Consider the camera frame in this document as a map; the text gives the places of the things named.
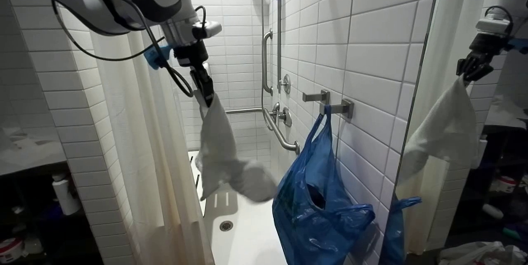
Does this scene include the silver wall hook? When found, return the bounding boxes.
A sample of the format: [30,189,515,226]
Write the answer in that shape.
[319,99,355,120]
[302,90,331,105]

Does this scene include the wall mirror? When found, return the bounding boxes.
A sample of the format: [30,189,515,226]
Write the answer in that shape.
[378,0,528,265]

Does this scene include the short vertical grab bar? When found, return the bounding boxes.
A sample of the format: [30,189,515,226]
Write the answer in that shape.
[262,28,274,97]

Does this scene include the white plastic bottle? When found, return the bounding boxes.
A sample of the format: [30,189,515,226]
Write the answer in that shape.
[51,173,82,216]

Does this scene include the shower slide rail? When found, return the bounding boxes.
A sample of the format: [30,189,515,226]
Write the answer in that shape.
[276,0,283,93]

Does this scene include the white tub with red band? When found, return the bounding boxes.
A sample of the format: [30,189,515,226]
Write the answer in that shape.
[0,238,24,264]

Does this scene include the long angled grab bar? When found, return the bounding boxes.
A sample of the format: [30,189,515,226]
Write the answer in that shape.
[225,106,301,155]

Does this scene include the blue plastic bag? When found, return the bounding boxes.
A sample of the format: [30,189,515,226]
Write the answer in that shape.
[272,104,376,265]

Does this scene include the silver shower hose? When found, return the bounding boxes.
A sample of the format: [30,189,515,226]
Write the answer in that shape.
[260,0,266,111]

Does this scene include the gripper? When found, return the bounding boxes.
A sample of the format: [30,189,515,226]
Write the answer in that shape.
[173,41,215,108]

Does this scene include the white shower seat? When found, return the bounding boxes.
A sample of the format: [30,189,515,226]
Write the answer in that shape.
[189,151,240,234]

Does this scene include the white towel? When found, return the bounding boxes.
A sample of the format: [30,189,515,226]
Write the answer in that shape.
[194,91,278,203]

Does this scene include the cream shower curtain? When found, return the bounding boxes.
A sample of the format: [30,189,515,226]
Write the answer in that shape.
[90,26,215,265]

